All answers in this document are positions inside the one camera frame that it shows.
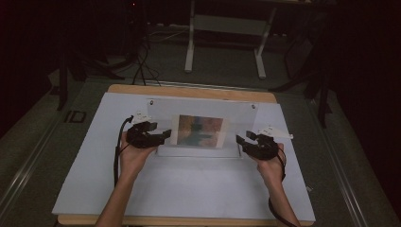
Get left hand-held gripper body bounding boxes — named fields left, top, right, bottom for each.
left=126, top=110, right=159, bottom=149

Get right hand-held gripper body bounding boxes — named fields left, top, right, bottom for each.
left=247, top=125, right=294, bottom=161

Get colourful photo print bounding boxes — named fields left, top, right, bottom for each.
left=169, top=113, right=230, bottom=149

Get clear acrylic photo frame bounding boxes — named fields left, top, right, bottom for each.
left=146, top=97, right=259, bottom=159

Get person's right hand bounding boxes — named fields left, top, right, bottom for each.
left=253, top=142, right=288, bottom=191

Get person's left hand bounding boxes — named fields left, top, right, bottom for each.
left=118, top=131, right=159, bottom=182

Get wooden table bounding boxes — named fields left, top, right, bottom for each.
left=56, top=83, right=316, bottom=227

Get white table mat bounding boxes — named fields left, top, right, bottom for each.
left=51, top=91, right=317, bottom=222

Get black tripod stand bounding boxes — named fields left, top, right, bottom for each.
left=269, top=18, right=335, bottom=130

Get dark metal stand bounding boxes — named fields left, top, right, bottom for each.
left=55, top=34, right=126, bottom=112

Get white metal stand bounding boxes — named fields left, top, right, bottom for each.
left=183, top=0, right=279, bottom=80

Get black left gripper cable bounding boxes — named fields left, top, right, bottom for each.
left=113, top=114, right=135, bottom=187

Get black floor cables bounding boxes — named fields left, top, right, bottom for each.
left=131, top=39, right=163, bottom=87

